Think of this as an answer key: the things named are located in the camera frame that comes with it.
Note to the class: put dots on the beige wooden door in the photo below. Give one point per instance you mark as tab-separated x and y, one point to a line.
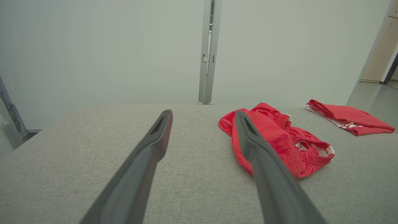
384	49

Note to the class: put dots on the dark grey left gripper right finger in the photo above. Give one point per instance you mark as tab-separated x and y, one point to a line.
273	180

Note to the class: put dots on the grey metal frame bracket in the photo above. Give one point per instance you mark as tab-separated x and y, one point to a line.
14	118

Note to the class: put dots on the red shirt with white collar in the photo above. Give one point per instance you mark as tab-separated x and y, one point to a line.
351	116

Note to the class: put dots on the red shorts with white trim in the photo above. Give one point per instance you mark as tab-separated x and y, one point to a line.
279	140

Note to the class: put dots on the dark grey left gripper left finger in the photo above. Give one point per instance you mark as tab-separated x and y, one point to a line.
136	174

